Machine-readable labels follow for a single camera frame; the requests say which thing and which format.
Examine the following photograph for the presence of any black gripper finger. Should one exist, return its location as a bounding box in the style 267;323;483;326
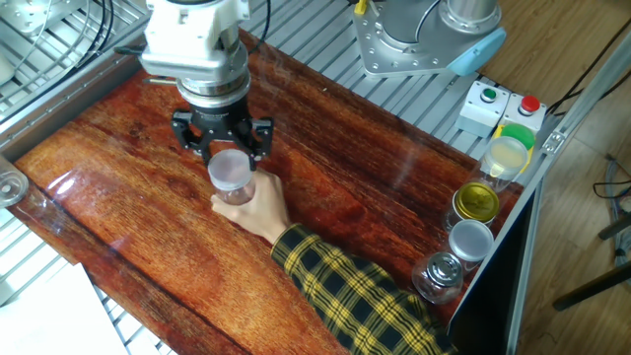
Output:
171;110;214;167
244;116;275;172

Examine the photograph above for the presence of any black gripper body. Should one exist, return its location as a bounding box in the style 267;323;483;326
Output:
187;97;253;143

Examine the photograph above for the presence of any frosted white jar lid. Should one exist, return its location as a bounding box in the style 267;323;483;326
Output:
207;148;253;192

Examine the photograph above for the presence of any small clear jar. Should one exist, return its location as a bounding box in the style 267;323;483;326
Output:
214;184;257;207

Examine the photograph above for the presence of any yellow black plaid-sleeved forearm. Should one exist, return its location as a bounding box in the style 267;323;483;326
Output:
269;222;459;355

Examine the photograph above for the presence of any jar with gold lid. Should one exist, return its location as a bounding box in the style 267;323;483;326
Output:
443;180;502;233

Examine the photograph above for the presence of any jar with silver lid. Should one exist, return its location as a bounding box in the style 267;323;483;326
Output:
412;250;464;306

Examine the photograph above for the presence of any jar with frosted lid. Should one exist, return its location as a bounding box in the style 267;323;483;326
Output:
447;219;495;273

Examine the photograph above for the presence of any tall jar with clear lid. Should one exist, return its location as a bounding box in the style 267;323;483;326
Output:
471;135;529;194

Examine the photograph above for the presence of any bare person's hand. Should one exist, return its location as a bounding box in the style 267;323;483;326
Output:
210;170;293;246

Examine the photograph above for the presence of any clear plastic container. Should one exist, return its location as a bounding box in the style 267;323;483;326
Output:
0;155;30;209

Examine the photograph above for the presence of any silver mounting plate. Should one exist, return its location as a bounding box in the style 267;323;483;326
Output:
0;0;89;36

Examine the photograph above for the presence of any white box green button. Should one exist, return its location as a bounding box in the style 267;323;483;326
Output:
456;80;512;139

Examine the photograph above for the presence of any white paper sheet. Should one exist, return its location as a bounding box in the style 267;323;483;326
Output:
0;262;130;355

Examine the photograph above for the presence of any yellow box green cap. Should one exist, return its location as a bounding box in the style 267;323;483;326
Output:
492;122;537;174

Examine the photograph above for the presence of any white box red button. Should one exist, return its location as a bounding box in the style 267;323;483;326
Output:
498;92;548;135

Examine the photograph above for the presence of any black table side panel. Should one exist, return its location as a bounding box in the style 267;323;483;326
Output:
451;189;541;355

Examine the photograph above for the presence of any dark chair leg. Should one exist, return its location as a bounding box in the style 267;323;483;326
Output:
551;260;631;312
597;211;631;242

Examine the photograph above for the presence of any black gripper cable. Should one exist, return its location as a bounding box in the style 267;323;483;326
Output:
113;0;272;86

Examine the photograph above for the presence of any silver aluminium frame rail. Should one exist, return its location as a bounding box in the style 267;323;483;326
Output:
0;14;159;164

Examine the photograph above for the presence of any black cable bundle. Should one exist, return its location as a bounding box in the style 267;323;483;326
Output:
0;0;117;107

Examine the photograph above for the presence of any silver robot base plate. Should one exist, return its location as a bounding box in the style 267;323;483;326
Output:
352;0;494;79

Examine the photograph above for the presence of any aluminium frame strut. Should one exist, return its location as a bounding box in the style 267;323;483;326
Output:
539;29;631;159

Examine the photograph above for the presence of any grey floor cable bundle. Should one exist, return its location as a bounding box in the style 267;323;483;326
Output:
591;155;631;270

